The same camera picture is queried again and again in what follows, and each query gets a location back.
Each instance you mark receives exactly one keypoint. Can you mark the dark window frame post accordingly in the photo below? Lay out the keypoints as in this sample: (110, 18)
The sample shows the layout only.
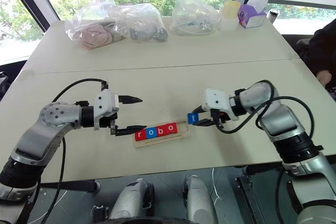
(31, 1)

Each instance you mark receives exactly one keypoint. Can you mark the silver grey rounded leg shell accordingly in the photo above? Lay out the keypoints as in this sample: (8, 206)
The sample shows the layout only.
(128, 200)
(199, 197)

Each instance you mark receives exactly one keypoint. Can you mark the person in dark clothing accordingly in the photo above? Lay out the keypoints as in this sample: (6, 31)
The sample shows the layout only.
(323, 43)

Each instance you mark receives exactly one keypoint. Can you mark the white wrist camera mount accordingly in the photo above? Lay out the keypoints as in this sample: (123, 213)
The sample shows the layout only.
(215, 99)
(103, 103)

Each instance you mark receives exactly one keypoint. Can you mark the blue o tile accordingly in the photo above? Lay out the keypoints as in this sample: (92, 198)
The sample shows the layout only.
(148, 136)

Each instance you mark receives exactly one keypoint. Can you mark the black bar under table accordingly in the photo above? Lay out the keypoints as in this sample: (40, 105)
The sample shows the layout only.
(76, 186)

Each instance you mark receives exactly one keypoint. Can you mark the purple tissue box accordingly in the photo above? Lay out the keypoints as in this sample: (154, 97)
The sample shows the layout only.
(250, 18)

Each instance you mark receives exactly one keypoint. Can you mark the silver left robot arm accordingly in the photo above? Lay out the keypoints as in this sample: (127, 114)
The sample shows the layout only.
(52, 116)

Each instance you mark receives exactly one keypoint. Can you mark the tall clear plastic bag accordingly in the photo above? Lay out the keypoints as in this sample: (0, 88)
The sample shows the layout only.
(189, 6)

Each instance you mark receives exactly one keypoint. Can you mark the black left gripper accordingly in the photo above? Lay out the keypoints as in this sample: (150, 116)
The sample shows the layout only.
(107, 122)

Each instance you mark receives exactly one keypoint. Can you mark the yellow plastic cup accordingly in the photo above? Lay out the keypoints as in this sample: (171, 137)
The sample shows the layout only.
(231, 9)

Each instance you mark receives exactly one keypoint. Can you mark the red r tile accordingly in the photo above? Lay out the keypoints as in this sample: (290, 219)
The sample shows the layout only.
(137, 137)

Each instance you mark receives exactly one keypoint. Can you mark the translucent white container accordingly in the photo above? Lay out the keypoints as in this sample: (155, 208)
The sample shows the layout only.
(228, 24)

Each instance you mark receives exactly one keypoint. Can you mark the person's bare hand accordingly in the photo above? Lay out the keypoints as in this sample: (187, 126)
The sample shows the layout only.
(324, 77)

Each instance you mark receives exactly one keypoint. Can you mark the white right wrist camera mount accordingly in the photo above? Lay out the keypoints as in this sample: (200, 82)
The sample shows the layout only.
(215, 99)

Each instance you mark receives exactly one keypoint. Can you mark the clear bag with pink plush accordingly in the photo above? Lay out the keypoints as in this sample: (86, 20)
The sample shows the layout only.
(78, 16)

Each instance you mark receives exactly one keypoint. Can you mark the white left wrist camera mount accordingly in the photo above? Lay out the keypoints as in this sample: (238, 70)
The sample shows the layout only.
(103, 103)

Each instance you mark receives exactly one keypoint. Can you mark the black metal floor frame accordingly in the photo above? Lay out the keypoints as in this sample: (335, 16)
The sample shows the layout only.
(246, 197)

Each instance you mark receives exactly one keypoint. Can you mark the red o tile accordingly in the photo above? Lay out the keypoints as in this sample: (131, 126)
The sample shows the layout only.
(173, 131)

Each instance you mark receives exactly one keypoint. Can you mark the grey plush toy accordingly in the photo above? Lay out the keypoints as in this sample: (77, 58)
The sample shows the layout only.
(147, 35)

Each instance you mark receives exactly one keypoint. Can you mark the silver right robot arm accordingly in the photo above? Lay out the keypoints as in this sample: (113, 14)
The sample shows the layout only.
(278, 119)

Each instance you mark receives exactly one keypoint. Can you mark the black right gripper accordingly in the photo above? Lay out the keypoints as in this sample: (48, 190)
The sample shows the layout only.
(218, 119)

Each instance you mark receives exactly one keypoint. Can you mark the blue letter tile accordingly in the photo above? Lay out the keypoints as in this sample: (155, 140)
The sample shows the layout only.
(190, 121)

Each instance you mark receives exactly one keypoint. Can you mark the clear bag with grey plush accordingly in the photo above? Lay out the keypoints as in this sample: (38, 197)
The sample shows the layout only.
(141, 14)

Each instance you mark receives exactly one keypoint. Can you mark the pink plush toy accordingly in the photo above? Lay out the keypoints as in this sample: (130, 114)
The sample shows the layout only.
(94, 35)

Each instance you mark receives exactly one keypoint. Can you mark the wooden tile tray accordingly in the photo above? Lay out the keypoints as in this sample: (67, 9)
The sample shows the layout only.
(157, 143)

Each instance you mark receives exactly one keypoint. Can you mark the red b tile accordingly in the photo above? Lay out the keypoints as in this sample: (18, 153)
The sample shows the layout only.
(159, 133)

